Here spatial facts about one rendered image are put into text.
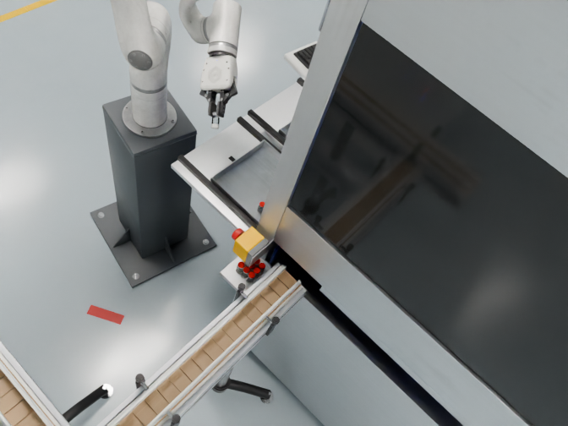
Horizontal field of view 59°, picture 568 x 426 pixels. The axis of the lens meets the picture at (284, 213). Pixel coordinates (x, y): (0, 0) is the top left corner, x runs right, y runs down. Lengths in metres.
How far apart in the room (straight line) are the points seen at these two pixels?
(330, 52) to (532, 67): 0.35
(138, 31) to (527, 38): 1.08
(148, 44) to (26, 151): 1.54
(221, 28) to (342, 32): 0.66
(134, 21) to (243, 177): 0.60
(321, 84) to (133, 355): 1.69
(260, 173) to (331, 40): 0.90
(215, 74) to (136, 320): 1.32
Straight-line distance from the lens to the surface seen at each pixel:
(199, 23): 1.58
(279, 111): 1.97
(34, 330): 2.49
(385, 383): 1.63
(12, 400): 1.45
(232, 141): 1.84
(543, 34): 0.76
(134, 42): 1.55
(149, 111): 1.80
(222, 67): 1.49
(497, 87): 0.81
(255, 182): 1.75
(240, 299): 1.48
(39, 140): 2.99
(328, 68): 0.98
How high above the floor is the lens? 2.31
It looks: 57 degrees down
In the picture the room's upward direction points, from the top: 22 degrees clockwise
